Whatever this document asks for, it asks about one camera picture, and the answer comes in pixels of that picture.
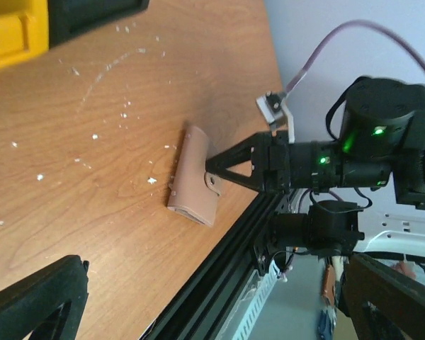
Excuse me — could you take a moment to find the black aluminium rail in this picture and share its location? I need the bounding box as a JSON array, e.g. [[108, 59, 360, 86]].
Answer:
[[141, 191, 297, 339]]

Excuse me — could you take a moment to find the pink leather card holder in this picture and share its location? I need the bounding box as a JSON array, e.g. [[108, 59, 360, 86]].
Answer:
[[167, 125, 222, 227]]

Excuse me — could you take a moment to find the light blue cable duct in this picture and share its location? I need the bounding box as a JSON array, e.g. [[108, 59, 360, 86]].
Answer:
[[230, 260, 279, 340]]

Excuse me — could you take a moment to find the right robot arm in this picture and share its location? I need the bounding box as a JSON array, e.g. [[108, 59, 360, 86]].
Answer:
[[205, 76, 425, 274]]

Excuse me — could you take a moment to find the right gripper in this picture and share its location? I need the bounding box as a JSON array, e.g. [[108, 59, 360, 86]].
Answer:
[[205, 131, 317, 193]]

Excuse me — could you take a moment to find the three-compartment card bin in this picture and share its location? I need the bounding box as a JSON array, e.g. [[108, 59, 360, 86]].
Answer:
[[0, 0, 149, 69]]

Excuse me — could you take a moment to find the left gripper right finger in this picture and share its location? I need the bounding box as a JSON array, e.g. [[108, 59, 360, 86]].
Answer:
[[342, 254, 425, 339]]

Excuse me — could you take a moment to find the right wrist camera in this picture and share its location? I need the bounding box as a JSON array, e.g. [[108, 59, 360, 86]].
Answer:
[[256, 91, 295, 144]]

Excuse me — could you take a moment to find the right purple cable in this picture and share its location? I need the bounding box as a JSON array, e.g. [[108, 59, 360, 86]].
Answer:
[[285, 19, 425, 95]]

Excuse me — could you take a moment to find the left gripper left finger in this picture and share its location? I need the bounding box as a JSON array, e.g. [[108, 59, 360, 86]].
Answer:
[[0, 255, 89, 339]]

